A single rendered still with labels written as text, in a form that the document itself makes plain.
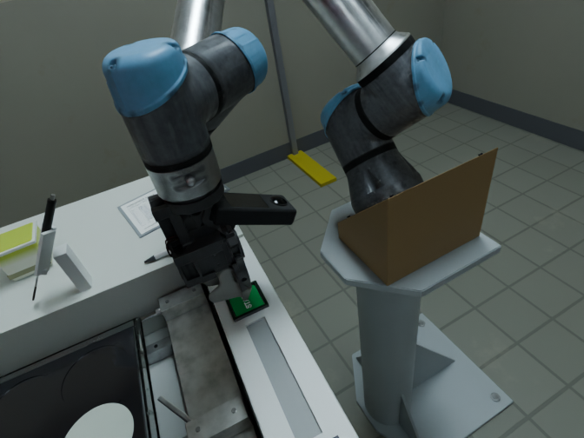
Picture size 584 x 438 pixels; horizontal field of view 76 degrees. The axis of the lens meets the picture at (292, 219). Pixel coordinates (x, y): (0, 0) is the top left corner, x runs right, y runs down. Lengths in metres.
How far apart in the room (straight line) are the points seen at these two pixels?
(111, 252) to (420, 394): 1.17
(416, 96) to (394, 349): 0.66
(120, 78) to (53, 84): 2.01
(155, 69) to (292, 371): 0.38
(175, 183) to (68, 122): 2.04
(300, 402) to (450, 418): 1.08
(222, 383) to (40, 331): 0.33
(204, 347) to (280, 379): 0.19
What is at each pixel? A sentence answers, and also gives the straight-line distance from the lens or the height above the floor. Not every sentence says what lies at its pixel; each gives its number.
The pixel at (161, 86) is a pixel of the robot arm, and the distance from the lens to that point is 0.37.
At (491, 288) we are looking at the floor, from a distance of 1.90.
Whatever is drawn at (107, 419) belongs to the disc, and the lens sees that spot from 0.65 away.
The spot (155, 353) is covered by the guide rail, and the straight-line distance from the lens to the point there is 0.75.
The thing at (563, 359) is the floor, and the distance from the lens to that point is 1.78.
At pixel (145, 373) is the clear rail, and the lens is 0.66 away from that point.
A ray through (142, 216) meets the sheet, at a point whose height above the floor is 0.97.
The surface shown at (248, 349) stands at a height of 0.96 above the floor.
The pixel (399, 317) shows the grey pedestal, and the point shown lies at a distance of 0.97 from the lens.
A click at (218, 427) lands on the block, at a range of 0.57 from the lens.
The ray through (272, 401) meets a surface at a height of 0.96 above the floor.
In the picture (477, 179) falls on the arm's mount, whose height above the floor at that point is 0.98.
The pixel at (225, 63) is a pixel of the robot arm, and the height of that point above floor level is 1.30.
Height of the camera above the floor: 1.41
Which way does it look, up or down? 39 degrees down
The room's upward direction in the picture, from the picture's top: 11 degrees counter-clockwise
